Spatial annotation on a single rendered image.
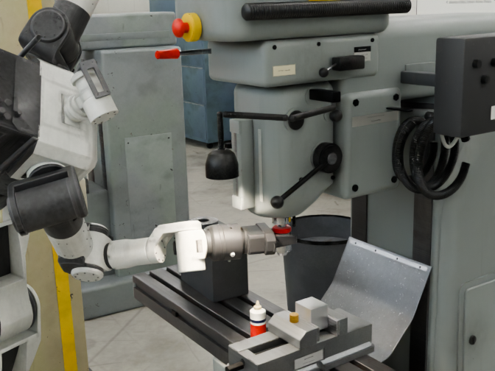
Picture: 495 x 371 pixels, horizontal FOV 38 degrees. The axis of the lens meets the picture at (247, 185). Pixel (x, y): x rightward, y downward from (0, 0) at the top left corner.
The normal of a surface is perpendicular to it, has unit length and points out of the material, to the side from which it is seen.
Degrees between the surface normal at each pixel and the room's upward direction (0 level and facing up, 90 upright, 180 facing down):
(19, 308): 81
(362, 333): 90
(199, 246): 68
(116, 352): 0
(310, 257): 94
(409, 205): 90
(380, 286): 63
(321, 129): 90
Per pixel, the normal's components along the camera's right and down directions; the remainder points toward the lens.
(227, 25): -0.29, 0.25
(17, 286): 0.82, 0.20
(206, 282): -0.86, 0.15
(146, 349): -0.03, -0.97
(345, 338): 0.57, 0.19
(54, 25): 0.02, -0.23
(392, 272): -0.75, -0.29
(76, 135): 0.69, -0.41
